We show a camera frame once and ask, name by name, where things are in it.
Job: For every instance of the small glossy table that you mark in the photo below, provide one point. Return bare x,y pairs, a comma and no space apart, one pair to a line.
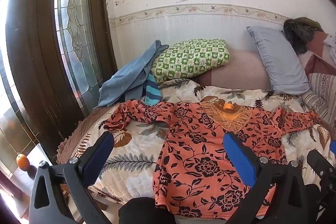
23,184

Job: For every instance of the orange fruit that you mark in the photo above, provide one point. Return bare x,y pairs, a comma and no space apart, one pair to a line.
22,161

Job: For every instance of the dark furry garment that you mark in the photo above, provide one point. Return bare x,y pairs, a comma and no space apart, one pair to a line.
299,32

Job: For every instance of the teal striped knit garment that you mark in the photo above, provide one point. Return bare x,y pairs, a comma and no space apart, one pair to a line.
152,92

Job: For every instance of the brown lace-edged bed cover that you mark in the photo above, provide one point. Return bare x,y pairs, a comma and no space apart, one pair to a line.
71,140

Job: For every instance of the grey-blue pillow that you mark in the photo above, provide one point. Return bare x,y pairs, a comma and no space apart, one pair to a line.
278,61

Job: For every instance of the wooden door with stained glass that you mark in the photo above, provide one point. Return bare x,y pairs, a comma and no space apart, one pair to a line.
52,56

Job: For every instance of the striped maroon bedding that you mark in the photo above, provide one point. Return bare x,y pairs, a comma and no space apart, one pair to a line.
321,82

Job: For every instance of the blue-grey sweater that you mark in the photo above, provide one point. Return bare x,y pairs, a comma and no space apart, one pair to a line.
128,77

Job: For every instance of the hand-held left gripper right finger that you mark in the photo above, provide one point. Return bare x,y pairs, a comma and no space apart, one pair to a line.
240,158

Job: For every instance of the orange floral shirt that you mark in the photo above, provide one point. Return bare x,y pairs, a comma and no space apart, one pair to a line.
194,150

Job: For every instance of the dark cloth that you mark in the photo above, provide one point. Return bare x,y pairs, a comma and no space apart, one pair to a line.
147,211

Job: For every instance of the cream leaf-print blanket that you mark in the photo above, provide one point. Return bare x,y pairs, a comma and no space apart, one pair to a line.
136,161

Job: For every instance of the pink bed sheet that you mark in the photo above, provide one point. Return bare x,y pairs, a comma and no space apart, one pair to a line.
236,71

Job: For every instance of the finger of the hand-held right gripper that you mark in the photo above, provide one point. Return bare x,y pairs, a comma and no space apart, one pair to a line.
321,174

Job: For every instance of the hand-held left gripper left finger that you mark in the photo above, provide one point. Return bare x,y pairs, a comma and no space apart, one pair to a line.
101,150

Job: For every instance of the green checkered pillow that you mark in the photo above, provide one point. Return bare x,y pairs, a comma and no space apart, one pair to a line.
189,58

